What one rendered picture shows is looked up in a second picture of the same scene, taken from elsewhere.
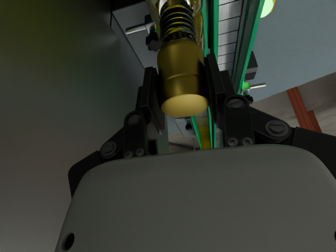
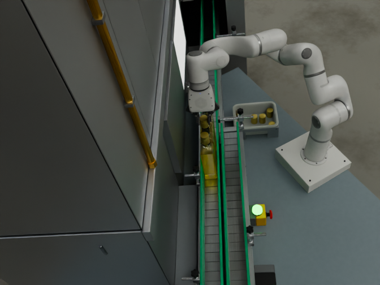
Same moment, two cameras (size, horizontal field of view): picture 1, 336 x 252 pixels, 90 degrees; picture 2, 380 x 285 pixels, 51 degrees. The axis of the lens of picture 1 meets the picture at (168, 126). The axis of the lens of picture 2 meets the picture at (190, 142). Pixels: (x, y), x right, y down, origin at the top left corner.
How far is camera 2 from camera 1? 1.65 m
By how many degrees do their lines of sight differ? 105
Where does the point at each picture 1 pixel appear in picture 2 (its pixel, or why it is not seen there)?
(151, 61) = (185, 218)
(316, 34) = (327, 269)
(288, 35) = (300, 263)
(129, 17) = (185, 189)
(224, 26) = (233, 203)
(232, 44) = (240, 217)
